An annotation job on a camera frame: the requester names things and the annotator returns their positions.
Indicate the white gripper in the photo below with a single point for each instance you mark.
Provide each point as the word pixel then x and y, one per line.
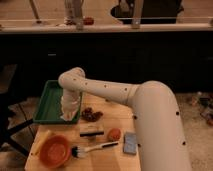
pixel 70 103

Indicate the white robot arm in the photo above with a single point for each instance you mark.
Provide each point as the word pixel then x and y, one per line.
pixel 158 125

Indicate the red bowl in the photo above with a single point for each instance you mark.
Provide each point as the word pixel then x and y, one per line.
pixel 54 152

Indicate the bunch of dark grapes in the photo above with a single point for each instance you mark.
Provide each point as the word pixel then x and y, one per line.
pixel 89 115

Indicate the green plastic tray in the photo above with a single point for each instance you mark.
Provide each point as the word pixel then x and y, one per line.
pixel 49 106

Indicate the white dish brush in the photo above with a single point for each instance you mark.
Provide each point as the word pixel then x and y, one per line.
pixel 81 151

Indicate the orange fruit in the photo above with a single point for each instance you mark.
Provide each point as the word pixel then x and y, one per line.
pixel 114 134

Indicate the black office chair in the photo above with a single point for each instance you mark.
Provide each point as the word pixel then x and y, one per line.
pixel 5 113

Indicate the blue sponge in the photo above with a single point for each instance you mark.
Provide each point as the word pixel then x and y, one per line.
pixel 130 143

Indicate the red object on shelf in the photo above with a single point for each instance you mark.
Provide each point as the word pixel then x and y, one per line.
pixel 88 21

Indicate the black handled tool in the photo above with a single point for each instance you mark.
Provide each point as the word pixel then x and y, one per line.
pixel 89 134

